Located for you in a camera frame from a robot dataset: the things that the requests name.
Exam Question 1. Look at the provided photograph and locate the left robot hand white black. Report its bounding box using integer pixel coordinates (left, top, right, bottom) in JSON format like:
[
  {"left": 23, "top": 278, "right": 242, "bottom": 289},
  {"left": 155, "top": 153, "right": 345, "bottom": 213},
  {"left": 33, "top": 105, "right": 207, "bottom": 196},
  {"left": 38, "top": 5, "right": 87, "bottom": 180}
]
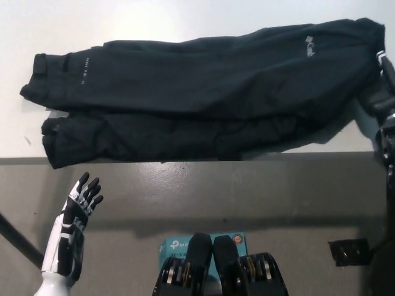
[{"left": 41, "top": 171, "right": 104, "bottom": 277}]

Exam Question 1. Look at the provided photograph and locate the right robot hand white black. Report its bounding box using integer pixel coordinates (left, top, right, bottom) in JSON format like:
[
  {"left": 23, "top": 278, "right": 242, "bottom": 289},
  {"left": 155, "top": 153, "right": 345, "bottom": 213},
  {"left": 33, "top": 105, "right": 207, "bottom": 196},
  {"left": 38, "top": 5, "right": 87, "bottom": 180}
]
[{"left": 365, "top": 51, "right": 395, "bottom": 123}]

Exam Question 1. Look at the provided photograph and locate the black jacket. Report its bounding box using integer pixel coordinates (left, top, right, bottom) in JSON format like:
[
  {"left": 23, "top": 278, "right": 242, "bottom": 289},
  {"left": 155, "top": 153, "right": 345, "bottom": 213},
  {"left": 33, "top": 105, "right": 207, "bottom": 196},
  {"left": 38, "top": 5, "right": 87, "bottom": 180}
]
[{"left": 19, "top": 17, "right": 387, "bottom": 170}]

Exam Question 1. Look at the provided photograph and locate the black table leg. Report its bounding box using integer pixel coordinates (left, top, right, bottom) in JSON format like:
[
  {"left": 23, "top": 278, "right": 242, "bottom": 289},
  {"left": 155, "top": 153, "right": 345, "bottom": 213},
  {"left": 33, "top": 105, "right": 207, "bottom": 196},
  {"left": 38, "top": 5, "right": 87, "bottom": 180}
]
[{"left": 0, "top": 212, "right": 44, "bottom": 263}]

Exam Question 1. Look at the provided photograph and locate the teal tp-link box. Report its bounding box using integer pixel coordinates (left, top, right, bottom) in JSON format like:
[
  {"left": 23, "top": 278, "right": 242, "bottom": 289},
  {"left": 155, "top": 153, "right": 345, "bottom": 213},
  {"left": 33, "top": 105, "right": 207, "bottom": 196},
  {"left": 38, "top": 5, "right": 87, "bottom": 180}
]
[{"left": 159, "top": 233, "right": 247, "bottom": 280}]

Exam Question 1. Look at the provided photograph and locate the grey tape patch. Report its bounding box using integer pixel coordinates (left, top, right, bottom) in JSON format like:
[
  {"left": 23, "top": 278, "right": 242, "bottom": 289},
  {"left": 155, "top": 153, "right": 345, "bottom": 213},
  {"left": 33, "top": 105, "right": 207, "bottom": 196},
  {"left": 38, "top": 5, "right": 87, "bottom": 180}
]
[{"left": 46, "top": 108, "right": 69, "bottom": 120}]

